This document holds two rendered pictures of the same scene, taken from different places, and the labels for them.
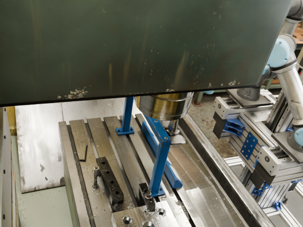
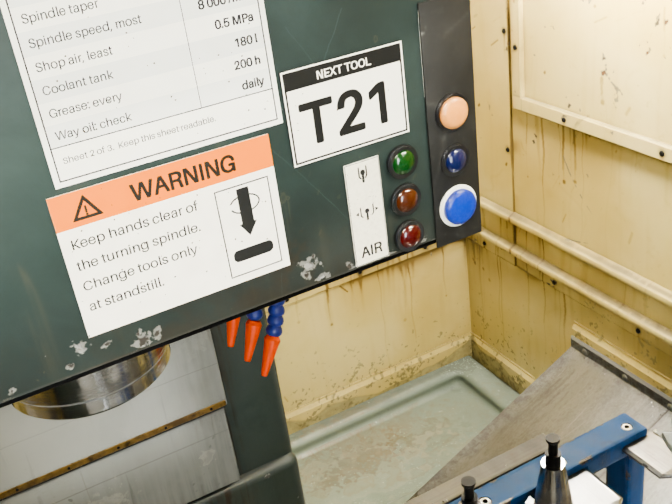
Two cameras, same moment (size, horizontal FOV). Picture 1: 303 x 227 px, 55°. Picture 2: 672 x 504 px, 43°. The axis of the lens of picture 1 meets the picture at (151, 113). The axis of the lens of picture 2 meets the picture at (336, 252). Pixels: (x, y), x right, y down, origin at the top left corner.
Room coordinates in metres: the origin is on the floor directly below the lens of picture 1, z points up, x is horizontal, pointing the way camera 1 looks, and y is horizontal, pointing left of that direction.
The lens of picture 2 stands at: (0.99, -0.71, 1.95)
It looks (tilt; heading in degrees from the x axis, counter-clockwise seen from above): 28 degrees down; 93
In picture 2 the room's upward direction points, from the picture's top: 8 degrees counter-clockwise
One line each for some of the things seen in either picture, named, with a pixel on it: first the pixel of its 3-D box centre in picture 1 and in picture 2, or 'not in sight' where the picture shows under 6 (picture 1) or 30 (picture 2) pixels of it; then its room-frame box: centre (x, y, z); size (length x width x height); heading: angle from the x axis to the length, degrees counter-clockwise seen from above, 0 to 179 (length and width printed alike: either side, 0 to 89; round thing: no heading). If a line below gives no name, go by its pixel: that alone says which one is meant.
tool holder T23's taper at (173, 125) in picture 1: (174, 122); not in sight; (0.96, -0.10, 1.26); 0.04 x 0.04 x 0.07
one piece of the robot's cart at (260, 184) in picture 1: (280, 175); not in sight; (1.31, -0.84, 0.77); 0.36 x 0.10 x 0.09; 116
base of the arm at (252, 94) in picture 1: (250, 88); not in sight; (1.73, -0.61, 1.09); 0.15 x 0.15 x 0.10
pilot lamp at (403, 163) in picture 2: not in sight; (403, 162); (1.02, -0.09, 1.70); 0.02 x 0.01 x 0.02; 27
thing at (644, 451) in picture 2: not in sight; (661, 457); (1.30, 0.08, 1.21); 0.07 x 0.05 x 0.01; 117
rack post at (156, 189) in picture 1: (158, 170); not in sight; (0.89, -0.07, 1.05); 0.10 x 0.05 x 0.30; 117
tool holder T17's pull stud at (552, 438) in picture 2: not in sight; (552, 450); (1.16, 0.00, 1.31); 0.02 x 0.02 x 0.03
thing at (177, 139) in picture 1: (177, 139); not in sight; (0.91, -0.12, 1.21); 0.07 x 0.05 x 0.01; 117
